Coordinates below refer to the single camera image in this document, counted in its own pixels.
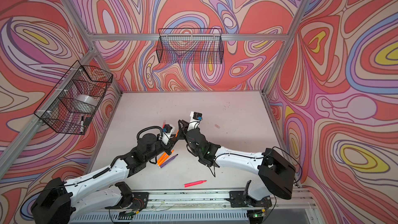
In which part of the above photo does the purple pen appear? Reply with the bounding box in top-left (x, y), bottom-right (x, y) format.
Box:
top-left (160, 154), bottom-right (178, 168)

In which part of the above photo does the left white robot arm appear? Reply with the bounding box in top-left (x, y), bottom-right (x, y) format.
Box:
top-left (31, 133), bottom-right (181, 224)

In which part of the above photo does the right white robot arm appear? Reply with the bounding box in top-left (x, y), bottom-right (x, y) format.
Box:
top-left (178, 120), bottom-right (295, 201)

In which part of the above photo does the orange pen middle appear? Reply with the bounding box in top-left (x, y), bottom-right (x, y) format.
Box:
top-left (158, 150), bottom-right (174, 167)

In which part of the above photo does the orange pen left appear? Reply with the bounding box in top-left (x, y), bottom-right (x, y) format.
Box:
top-left (158, 155), bottom-right (167, 166)

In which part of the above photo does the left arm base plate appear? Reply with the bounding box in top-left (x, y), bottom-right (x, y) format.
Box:
top-left (105, 192), bottom-right (149, 211)

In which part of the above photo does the aluminium front rail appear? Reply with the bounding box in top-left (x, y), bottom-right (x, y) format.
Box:
top-left (72, 187), bottom-right (318, 218)

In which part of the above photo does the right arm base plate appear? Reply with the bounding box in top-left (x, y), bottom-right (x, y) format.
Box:
top-left (226, 191), bottom-right (272, 209)

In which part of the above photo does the black wire basket back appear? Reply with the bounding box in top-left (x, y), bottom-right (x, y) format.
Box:
top-left (156, 28), bottom-right (224, 65)

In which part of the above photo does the black wire basket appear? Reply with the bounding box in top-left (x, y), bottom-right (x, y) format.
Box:
top-left (34, 61), bottom-right (113, 135)
top-left (156, 28), bottom-right (224, 65)

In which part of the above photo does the black wire basket left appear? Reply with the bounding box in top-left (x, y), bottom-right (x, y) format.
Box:
top-left (34, 61), bottom-right (113, 135)

